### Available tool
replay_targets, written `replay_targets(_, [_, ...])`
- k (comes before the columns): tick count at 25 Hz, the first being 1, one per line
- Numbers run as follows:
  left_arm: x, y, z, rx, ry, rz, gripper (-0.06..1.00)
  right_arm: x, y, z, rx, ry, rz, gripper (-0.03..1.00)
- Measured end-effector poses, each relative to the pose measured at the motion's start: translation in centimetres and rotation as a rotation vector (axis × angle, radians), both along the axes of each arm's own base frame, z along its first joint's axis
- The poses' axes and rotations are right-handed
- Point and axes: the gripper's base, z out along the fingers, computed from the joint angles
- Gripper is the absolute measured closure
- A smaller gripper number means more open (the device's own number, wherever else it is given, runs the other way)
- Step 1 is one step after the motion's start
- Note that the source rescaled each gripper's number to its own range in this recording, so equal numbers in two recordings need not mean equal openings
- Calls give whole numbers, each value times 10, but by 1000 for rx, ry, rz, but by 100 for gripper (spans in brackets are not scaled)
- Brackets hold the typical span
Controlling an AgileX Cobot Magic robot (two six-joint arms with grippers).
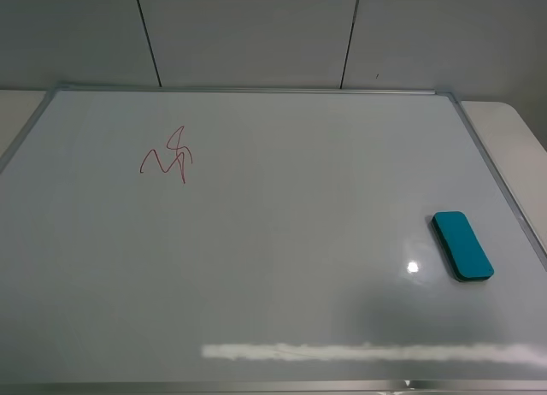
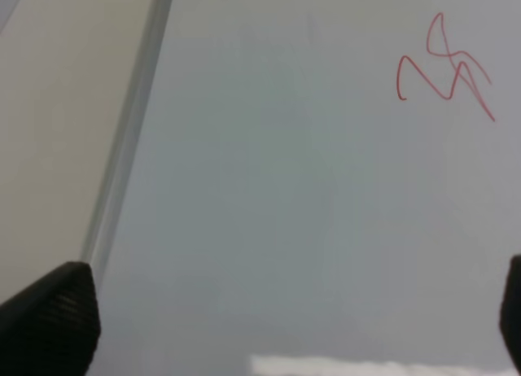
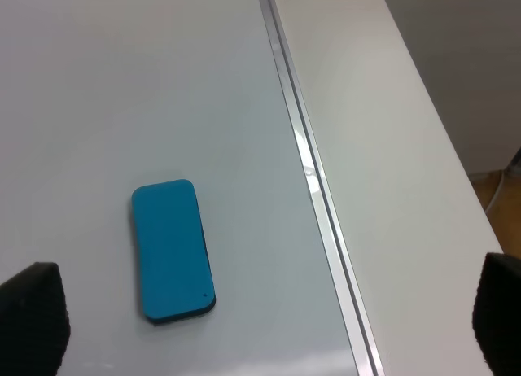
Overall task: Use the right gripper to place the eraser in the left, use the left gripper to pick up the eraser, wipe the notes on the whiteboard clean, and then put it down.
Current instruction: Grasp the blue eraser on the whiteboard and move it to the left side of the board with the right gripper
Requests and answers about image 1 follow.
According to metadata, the blue whiteboard eraser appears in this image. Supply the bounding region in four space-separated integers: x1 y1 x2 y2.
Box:
431 211 494 281

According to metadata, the red marker scribble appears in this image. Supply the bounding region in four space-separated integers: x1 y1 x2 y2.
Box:
138 126 194 185

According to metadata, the white whiteboard with aluminium frame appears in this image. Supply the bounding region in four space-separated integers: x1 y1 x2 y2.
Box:
1 86 546 394

